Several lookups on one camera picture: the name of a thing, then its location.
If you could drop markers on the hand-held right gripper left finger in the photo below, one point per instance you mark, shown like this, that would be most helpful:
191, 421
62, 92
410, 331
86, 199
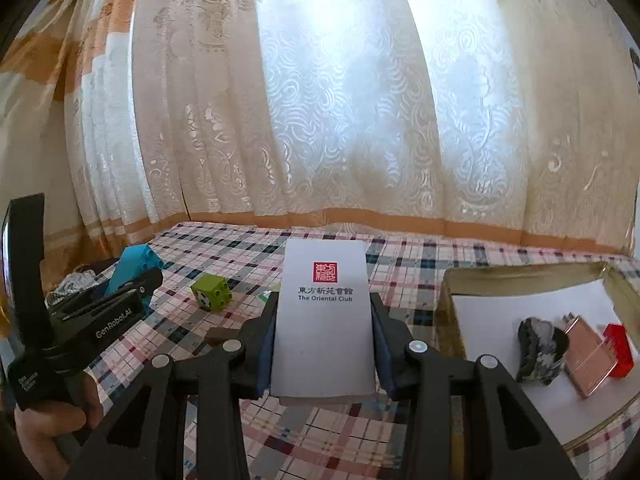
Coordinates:
267, 345

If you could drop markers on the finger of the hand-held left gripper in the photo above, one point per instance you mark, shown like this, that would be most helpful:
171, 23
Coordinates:
145, 282

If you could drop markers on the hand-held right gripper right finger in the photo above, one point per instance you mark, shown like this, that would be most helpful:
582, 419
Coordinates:
382, 355

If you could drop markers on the blue toy block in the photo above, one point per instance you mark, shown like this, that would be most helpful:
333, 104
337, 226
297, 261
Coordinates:
132, 260

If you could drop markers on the white card box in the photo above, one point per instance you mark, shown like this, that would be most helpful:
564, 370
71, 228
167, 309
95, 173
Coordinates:
325, 335

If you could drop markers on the green toy block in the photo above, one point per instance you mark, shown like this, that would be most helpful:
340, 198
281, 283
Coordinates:
212, 292

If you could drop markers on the gold tin box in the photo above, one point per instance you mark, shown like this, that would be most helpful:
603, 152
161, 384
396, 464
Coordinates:
500, 272

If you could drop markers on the grey stone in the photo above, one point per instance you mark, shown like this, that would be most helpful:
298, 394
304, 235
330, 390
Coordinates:
540, 355

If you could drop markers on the rose gold lighter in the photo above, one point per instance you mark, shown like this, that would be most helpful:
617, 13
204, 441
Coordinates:
590, 355

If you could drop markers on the red transparent block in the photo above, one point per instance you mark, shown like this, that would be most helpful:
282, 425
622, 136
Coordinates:
620, 355

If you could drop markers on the person's left hand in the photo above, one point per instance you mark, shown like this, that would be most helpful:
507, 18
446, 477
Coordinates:
50, 417

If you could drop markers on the green packet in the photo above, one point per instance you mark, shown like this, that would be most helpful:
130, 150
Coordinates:
263, 296

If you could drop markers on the grey cloth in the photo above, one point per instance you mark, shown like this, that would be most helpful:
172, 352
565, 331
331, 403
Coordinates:
70, 285

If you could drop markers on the plaid tablecloth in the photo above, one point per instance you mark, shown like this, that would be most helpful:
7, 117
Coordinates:
325, 440

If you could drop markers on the white paper sheet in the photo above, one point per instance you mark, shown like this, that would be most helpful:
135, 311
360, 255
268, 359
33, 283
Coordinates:
490, 360

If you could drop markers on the cream patterned curtain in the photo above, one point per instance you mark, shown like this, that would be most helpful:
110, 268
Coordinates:
350, 110

